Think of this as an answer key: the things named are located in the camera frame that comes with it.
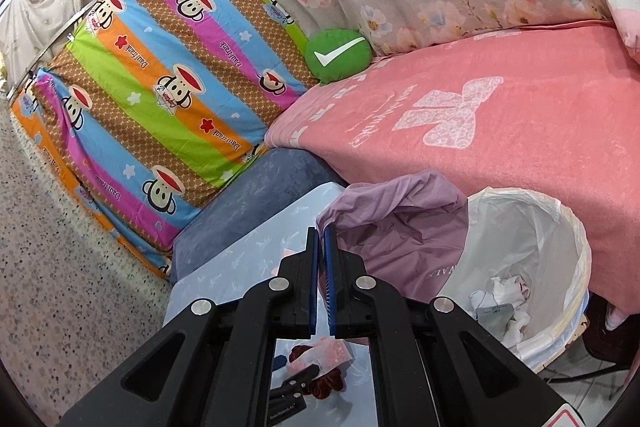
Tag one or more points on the pink printed pillow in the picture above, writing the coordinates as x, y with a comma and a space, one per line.
622, 14

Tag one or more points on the purple cloth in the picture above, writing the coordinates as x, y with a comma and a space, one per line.
410, 237

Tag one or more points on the striped cartoon monkey sheet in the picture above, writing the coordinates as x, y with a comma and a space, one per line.
175, 82

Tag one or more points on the pink blanket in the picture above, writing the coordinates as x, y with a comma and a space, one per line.
500, 132

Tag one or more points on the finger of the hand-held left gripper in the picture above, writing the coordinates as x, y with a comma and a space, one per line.
297, 379

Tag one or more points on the green round check-mark pillow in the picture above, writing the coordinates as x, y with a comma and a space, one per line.
337, 57

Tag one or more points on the white lined waste basket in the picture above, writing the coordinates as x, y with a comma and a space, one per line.
530, 247

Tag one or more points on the blue grey cushion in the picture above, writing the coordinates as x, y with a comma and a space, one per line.
260, 187

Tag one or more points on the beige hanging cloth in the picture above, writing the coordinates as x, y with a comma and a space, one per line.
45, 7

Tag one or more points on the pink cloth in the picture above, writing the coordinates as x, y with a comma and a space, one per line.
291, 252

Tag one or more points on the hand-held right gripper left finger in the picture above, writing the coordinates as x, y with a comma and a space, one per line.
312, 287

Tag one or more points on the crumpled white cloth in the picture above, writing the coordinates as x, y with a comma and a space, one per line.
505, 302

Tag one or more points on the dark red lace cloth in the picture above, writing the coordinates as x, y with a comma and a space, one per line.
325, 382

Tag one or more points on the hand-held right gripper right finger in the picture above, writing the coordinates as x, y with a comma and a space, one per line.
330, 287

